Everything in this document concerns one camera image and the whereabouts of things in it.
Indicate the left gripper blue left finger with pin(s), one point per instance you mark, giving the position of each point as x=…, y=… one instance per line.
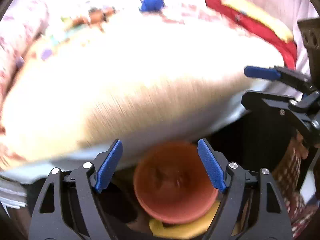
x=47, y=220

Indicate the floral pink quilt roll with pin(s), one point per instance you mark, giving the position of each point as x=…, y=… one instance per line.
x=18, y=30

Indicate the yellow package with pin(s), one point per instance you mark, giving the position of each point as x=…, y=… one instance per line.
x=257, y=13

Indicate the yellow floral blanket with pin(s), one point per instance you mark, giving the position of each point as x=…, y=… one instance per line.
x=143, y=71

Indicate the purple bottle cap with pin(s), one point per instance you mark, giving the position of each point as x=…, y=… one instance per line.
x=46, y=54

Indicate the orange brown cloth toy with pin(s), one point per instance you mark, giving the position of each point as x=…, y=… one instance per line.
x=94, y=16

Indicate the red pillow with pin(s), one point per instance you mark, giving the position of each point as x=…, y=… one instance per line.
x=287, y=48

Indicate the patterned sleeve forearm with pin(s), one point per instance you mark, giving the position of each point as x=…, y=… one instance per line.
x=286, y=175

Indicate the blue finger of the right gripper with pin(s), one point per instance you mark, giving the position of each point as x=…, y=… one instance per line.
x=262, y=73

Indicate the person right hand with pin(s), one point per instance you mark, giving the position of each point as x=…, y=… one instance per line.
x=301, y=148

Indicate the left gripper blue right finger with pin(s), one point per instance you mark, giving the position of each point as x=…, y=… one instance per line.
x=252, y=206

